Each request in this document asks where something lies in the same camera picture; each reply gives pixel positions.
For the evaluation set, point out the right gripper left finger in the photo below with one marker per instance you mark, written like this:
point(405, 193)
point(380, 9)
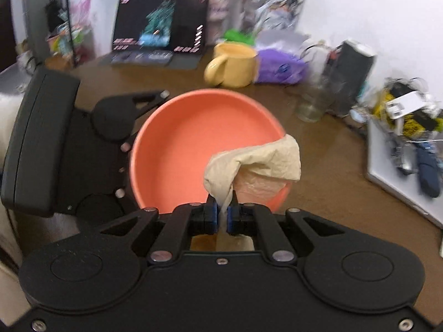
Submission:
point(204, 217)

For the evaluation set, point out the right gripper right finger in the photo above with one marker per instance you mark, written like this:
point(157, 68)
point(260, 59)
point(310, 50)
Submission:
point(240, 218)

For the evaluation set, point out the beige cleaning cloth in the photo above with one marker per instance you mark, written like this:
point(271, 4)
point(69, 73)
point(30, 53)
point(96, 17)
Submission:
point(254, 174)

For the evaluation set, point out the orange bowl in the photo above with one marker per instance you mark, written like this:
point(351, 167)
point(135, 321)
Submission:
point(175, 144)

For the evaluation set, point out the metal storage rack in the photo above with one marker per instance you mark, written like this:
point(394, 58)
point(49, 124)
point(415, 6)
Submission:
point(43, 20)

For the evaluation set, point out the clear drinking glass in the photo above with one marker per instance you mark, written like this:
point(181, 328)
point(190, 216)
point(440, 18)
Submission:
point(317, 96)

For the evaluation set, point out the silver laptop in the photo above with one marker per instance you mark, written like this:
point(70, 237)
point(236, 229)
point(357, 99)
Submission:
point(381, 171)

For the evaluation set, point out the yellow ceramic mug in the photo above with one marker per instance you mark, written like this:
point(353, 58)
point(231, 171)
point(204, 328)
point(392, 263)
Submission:
point(233, 65)

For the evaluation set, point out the purple tissue pack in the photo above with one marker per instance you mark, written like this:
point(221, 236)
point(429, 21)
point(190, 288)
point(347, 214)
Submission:
point(277, 67)

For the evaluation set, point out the grey tablet keyboard cover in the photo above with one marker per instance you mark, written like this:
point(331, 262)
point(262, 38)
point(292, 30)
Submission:
point(154, 58)

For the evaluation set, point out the black tablet with screen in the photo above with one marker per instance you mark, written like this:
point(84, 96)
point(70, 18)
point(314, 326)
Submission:
point(179, 26)

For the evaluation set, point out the green plastic item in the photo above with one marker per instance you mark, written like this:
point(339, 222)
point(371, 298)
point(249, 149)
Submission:
point(234, 35)

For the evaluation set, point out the black cylindrical speaker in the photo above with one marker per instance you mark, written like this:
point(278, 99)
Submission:
point(348, 67)

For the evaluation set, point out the white power adapter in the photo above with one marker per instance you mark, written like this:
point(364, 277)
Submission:
point(404, 105)

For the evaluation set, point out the dark blue pen case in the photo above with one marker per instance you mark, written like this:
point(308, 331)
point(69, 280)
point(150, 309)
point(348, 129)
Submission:
point(428, 171)

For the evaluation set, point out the pink flower vase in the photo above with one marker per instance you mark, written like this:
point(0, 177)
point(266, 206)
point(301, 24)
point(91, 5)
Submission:
point(216, 3)

